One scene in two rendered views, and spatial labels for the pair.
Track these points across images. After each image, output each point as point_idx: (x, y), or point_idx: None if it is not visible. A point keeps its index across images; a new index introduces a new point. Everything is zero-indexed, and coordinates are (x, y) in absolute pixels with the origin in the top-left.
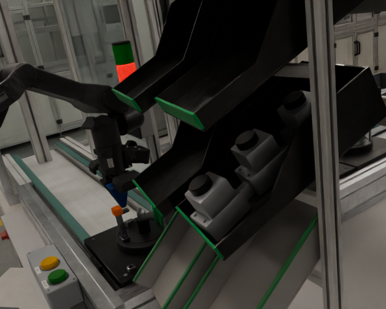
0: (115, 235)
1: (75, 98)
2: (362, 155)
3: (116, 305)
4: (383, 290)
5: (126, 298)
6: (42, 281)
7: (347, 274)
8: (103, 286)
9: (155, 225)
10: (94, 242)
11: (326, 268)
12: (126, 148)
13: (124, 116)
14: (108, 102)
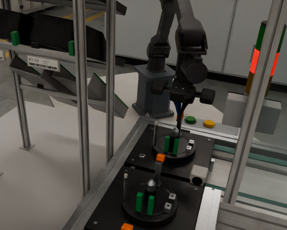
0: (198, 145)
1: (177, 21)
2: None
3: (138, 119)
4: (1, 214)
5: (138, 122)
6: (195, 117)
7: (28, 221)
8: (159, 123)
9: (172, 149)
10: (204, 138)
11: (18, 76)
12: (174, 77)
13: (183, 59)
14: (175, 36)
